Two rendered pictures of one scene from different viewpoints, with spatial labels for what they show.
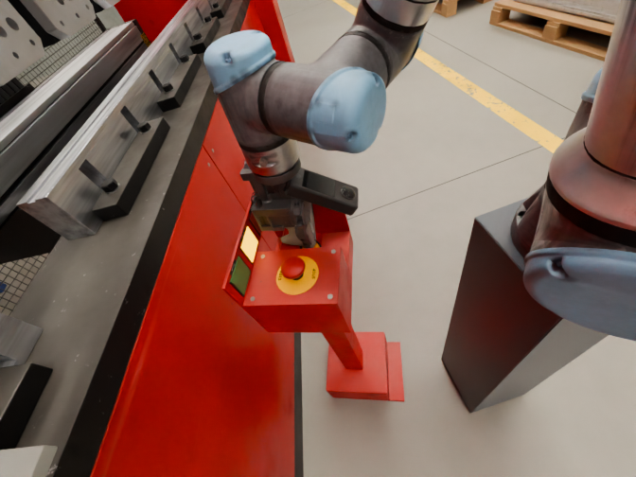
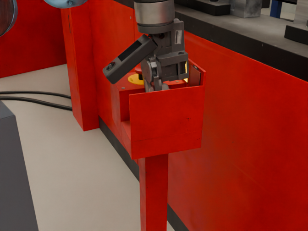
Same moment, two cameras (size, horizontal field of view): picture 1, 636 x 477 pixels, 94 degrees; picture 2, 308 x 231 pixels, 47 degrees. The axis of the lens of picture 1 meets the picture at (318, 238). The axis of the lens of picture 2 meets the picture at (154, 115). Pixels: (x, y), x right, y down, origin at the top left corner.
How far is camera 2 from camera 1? 0.99 m
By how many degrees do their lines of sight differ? 95
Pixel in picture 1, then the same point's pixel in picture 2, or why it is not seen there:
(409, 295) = not seen: outside the picture
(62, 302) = (251, 21)
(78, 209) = (300, 13)
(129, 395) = (189, 38)
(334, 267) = (118, 83)
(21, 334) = (240, 8)
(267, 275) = not seen: hidden behind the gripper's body
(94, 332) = (211, 20)
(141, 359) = (198, 42)
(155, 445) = not seen: hidden behind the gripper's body
